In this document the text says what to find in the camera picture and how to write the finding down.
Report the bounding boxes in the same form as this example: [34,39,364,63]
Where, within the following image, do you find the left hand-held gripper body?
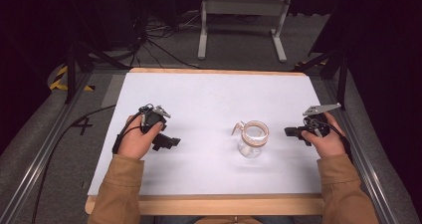
[138,104,172,134]

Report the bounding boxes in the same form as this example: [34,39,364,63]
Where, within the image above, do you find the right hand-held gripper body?
[302,102,342,139]

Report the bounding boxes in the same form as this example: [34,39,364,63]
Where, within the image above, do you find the glass pitcher with wooden lid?
[231,119,271,159]

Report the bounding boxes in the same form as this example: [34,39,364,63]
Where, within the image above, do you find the person's right hand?
[301,112,348,159]

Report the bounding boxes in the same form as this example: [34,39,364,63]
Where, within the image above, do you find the person's left hand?
[116,113,165,161]

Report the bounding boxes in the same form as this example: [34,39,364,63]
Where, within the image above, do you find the black stand legs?
[63,40,131,106]
[292,48,350,112]

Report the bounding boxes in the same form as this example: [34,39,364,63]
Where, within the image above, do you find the white table sheet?
[87,71,323,197]

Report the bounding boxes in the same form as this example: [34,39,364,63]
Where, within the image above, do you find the black tape floor mark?
[70,116,95,136]

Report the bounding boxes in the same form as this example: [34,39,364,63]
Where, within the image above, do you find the wooden table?
[84,67,325,217]

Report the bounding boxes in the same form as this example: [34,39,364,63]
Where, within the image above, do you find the yellow black hazard tape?
[49,65,97,93]

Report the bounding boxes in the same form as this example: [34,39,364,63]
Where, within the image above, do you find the grey metal stand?
[196,0,294,65]

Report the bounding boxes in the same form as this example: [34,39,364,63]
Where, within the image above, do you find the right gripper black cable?
[303,115,354,162]

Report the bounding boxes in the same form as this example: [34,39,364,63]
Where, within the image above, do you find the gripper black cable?
[303,115,354,162]
[111,104,154,155]

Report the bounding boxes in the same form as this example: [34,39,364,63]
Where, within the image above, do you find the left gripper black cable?
[111,104,154,155]

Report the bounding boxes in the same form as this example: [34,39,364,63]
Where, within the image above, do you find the bundle of black floor cables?
[130,9,204,70]

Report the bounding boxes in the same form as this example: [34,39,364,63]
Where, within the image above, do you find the black floor cable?
[30,104,117,224]

